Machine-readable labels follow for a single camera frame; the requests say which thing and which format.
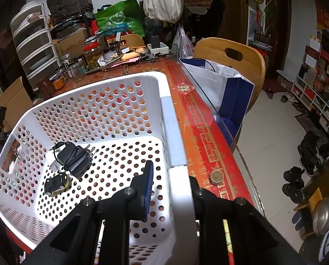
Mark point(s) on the black power adapter with cable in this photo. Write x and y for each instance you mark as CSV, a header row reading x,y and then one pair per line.
x,y
71,158

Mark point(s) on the white perforated plastic basket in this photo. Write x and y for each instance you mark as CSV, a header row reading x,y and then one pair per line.
x,y
123,122

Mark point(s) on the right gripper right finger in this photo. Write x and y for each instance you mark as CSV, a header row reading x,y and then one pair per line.
x,y
254,240

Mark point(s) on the white power strip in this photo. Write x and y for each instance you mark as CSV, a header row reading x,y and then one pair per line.
x,y
161,50

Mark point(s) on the green shopping bag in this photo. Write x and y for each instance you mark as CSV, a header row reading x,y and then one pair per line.
x,y
124,15

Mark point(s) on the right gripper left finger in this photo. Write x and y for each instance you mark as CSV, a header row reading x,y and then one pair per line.
x,y
98,230

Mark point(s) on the white label bottle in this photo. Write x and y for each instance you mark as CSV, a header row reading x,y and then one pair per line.
x,y
66,62

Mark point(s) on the white plastic drawer tower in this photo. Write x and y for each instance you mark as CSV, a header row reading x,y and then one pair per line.
x,y
34,45

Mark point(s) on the black woven storage box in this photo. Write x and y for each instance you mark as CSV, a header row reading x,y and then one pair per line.
x,y
60,10

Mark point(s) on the white and blue paper bag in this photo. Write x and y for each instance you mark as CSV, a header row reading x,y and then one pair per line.
x,y
226,91

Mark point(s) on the black toy car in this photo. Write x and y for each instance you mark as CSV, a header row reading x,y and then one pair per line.
x,y
57,184

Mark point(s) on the gold coin token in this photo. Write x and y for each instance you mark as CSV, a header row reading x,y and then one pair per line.
x,y
216,177

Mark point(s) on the right wooden chair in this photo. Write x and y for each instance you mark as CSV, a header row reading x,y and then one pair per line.
x,y
246,60

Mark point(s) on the glass jar with pickles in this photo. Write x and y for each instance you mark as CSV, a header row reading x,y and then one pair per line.
x,y
92,53

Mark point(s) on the wooden chair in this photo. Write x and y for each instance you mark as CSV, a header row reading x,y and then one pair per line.
x,y
131,40
246,60

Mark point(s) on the empty glass jar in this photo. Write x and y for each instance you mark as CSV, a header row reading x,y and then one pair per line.
x,y
76,71

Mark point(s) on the orange jam jar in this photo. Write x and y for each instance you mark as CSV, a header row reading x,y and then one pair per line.
x,y
58,82

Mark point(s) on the far wooden chair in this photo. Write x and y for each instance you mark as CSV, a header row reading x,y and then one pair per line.
x,y
131,40

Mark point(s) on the red floral tablecloth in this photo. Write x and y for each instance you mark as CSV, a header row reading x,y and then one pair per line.
x,y
206,148

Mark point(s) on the white shoe shelf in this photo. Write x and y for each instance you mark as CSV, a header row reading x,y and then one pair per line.
x,y
313,93

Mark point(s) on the cardboard box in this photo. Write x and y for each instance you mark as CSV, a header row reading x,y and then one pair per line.
x,y
17,102

